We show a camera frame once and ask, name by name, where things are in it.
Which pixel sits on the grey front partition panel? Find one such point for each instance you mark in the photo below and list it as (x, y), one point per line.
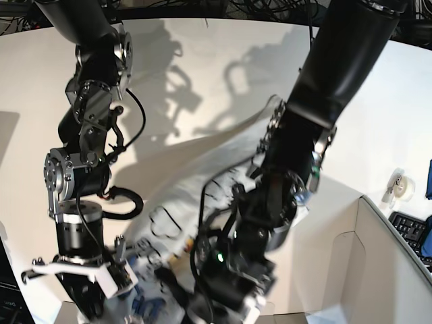
(69, 314)

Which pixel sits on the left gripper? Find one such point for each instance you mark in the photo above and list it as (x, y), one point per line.
(235, 290)

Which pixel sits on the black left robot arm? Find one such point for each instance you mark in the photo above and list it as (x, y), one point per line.
(347, 45)

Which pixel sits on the clear tape dispenser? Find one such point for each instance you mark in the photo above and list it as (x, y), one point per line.
(400, 188)

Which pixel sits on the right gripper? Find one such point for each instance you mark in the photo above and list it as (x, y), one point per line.
(78, 278)

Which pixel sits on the grey right partition panel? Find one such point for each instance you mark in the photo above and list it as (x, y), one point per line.
(348, 265)

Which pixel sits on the grey partition panel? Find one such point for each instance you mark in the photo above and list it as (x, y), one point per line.
(69, 314)
(348, 265)

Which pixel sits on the white printed t-shirt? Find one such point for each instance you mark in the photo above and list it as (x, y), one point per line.
(160, 239)

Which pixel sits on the black computer keyboard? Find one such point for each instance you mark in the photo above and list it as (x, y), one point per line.
(411, 229)

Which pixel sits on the blue clothed person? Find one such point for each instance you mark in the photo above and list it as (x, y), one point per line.
(425, 249)

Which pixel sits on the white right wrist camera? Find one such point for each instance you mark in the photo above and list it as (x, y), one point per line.
(117, 279)

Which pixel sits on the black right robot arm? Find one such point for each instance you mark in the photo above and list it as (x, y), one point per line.
(77, 174)

